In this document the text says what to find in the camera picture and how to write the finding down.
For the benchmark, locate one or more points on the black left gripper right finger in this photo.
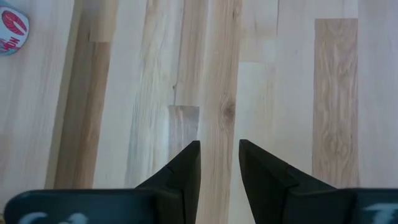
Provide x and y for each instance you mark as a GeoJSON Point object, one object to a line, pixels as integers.
{"type": "Point", "coordinates": [273, 193]}

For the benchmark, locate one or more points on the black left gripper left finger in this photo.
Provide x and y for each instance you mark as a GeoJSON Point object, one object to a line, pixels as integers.
{"type": "Point", "coordinates": [174, 193]}

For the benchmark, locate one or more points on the salmon can light blue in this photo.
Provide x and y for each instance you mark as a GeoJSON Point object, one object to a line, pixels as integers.
{"type": "Point", "coordinates": [12, 31]}

